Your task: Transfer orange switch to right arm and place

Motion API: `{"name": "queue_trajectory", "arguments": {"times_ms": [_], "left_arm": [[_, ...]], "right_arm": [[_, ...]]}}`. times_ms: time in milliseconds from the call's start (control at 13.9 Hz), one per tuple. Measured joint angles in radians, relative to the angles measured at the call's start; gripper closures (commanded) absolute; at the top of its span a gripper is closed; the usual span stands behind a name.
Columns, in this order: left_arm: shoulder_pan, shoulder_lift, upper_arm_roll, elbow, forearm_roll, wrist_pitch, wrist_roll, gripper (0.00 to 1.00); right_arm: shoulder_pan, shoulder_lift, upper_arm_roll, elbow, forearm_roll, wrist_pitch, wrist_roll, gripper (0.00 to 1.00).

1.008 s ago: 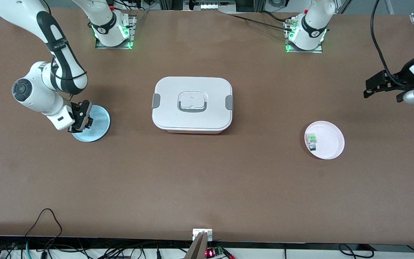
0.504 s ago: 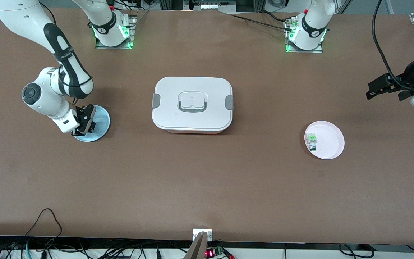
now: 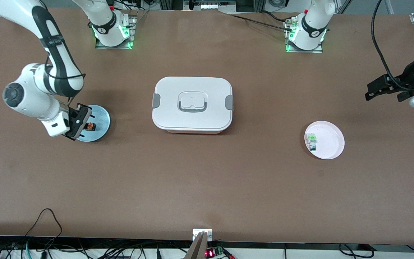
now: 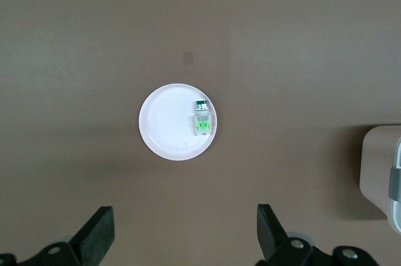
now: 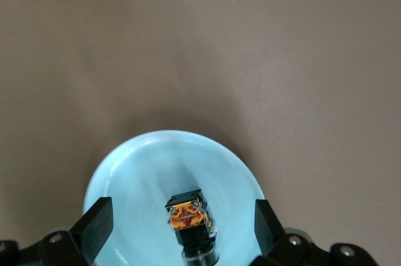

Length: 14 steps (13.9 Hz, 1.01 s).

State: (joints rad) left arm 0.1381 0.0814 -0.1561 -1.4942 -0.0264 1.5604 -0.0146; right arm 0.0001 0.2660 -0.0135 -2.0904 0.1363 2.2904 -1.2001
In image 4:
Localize pale pink round plate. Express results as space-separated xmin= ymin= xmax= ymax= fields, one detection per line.
xmin=138 ymin=83 xmax=219 ymax=161

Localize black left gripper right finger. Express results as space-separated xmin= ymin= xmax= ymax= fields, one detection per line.
xmin=256 ymin=203 xmax=380 ymax=266

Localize green push button switch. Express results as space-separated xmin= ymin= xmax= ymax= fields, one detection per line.
xmin=192 ymin=99 xmax=214 ymax=137

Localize white lunch box grey clips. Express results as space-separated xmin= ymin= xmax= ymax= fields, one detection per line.
xmin=360 ymin=125 xmax=401 ymax=234

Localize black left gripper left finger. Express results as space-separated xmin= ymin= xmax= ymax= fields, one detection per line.
xmin=0 ymin=205 xmax=115 ymax=266

